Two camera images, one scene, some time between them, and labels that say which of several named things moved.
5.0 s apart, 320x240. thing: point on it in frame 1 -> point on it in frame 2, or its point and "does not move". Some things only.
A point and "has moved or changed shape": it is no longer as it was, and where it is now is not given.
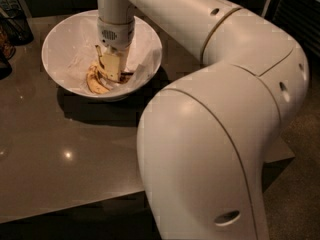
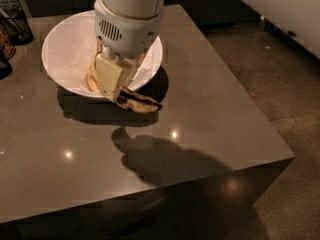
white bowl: (71, 58) does not move
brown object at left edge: (7, 53) does not move
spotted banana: (124, 77) has moved or changed shape
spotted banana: (93, 83) does not move
